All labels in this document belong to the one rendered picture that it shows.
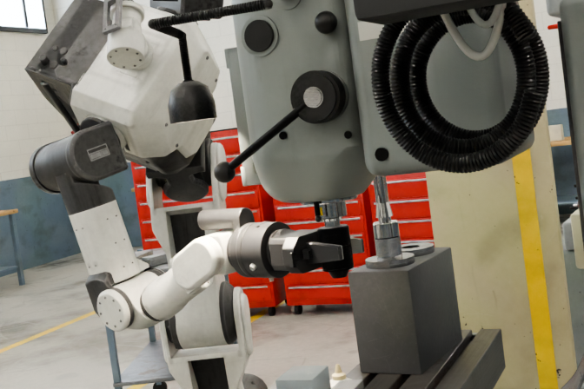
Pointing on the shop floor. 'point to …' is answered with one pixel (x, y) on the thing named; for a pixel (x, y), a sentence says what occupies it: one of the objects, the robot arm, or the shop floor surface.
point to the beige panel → (510, 258)
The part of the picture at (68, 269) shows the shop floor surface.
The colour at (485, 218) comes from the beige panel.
